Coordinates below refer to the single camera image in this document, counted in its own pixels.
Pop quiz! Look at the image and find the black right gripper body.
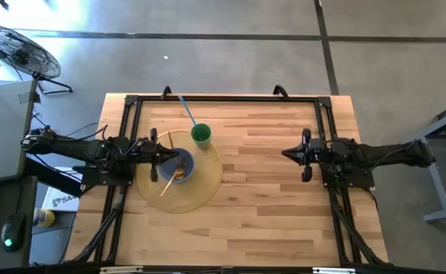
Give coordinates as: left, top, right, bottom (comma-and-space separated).
301, 128, 326, 183

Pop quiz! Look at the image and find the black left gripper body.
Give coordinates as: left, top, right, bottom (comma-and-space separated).
133, 128, 167, 183

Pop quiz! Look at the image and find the thin wooden utensil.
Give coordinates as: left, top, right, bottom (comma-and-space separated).
167, 131, 184, 168

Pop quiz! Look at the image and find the blue drinking straw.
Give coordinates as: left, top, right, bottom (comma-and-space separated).
177, 94, 199, 128

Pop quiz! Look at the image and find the blue grey ceramic bowl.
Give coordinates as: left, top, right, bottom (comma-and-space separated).
158, 147, 196, 184

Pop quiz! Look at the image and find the green plastic cup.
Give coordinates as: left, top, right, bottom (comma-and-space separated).
190, 123, 212, 151

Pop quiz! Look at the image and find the round woven straw placemat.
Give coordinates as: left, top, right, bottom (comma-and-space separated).
135, 129, 223, 214

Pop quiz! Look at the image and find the white cardboard box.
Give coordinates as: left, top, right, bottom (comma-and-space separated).
42, 186, 81, 212

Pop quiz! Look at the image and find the yellow and blue bottle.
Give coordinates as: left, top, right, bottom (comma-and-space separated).
32, 207, 56, 229

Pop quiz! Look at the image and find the blue metal framed table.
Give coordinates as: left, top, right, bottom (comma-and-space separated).
413, 97, 446, 224

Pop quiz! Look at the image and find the black computer mouse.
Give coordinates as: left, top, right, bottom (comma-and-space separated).
1, 212, 27, 253

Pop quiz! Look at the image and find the black floor fan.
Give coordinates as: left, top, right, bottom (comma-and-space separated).
0, 24, 74, 95

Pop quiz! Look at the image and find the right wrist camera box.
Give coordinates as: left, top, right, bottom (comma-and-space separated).
311, 142, 329, 161

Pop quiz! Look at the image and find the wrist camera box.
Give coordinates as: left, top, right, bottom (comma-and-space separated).
133, 142, 151, 159
311, 142, 329, 161

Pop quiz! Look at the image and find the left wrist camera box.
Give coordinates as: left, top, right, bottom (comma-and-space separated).
133, 142, 151, 159

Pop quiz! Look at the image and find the black aluminium table frame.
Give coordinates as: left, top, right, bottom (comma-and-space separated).
72, 94, 390, 267

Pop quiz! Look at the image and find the silver aluminium bracket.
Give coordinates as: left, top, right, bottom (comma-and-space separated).
312, 266, 355, 274
100, 266, 144, 274

